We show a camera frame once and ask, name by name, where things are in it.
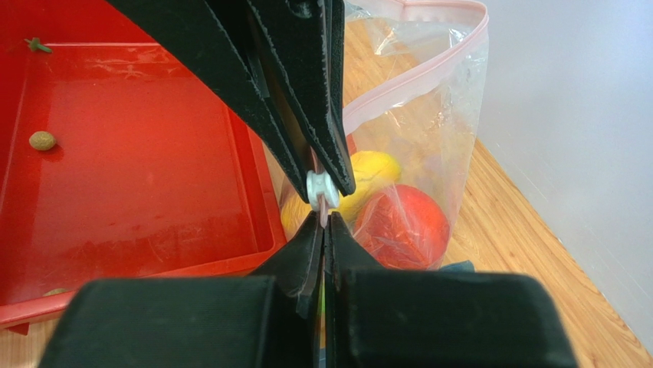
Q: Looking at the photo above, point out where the red yellow apple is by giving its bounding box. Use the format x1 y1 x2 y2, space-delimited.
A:
353 184 451 270

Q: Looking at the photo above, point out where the red plastic tray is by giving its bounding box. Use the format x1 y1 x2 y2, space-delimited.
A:
1 1 286 334

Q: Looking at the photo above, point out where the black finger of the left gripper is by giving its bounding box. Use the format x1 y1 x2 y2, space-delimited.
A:
248 1 356 197
110 1 307 200

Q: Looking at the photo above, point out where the yellow mango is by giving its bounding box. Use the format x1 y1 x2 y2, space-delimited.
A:
281 150 402 239

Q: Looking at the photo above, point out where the small green stem piece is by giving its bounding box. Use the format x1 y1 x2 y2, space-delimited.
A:
24 37 53 54

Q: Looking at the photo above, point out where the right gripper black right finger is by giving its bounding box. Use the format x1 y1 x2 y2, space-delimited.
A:
324 213 578 367

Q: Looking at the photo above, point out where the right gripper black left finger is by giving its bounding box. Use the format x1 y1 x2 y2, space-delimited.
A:
40 213 323 367

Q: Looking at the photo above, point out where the clear zip top bag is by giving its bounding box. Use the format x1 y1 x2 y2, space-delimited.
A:
277 0 490 271

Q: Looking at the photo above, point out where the small brown nut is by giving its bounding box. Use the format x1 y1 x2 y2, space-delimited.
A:
43 287 69 297
28 131 57 151

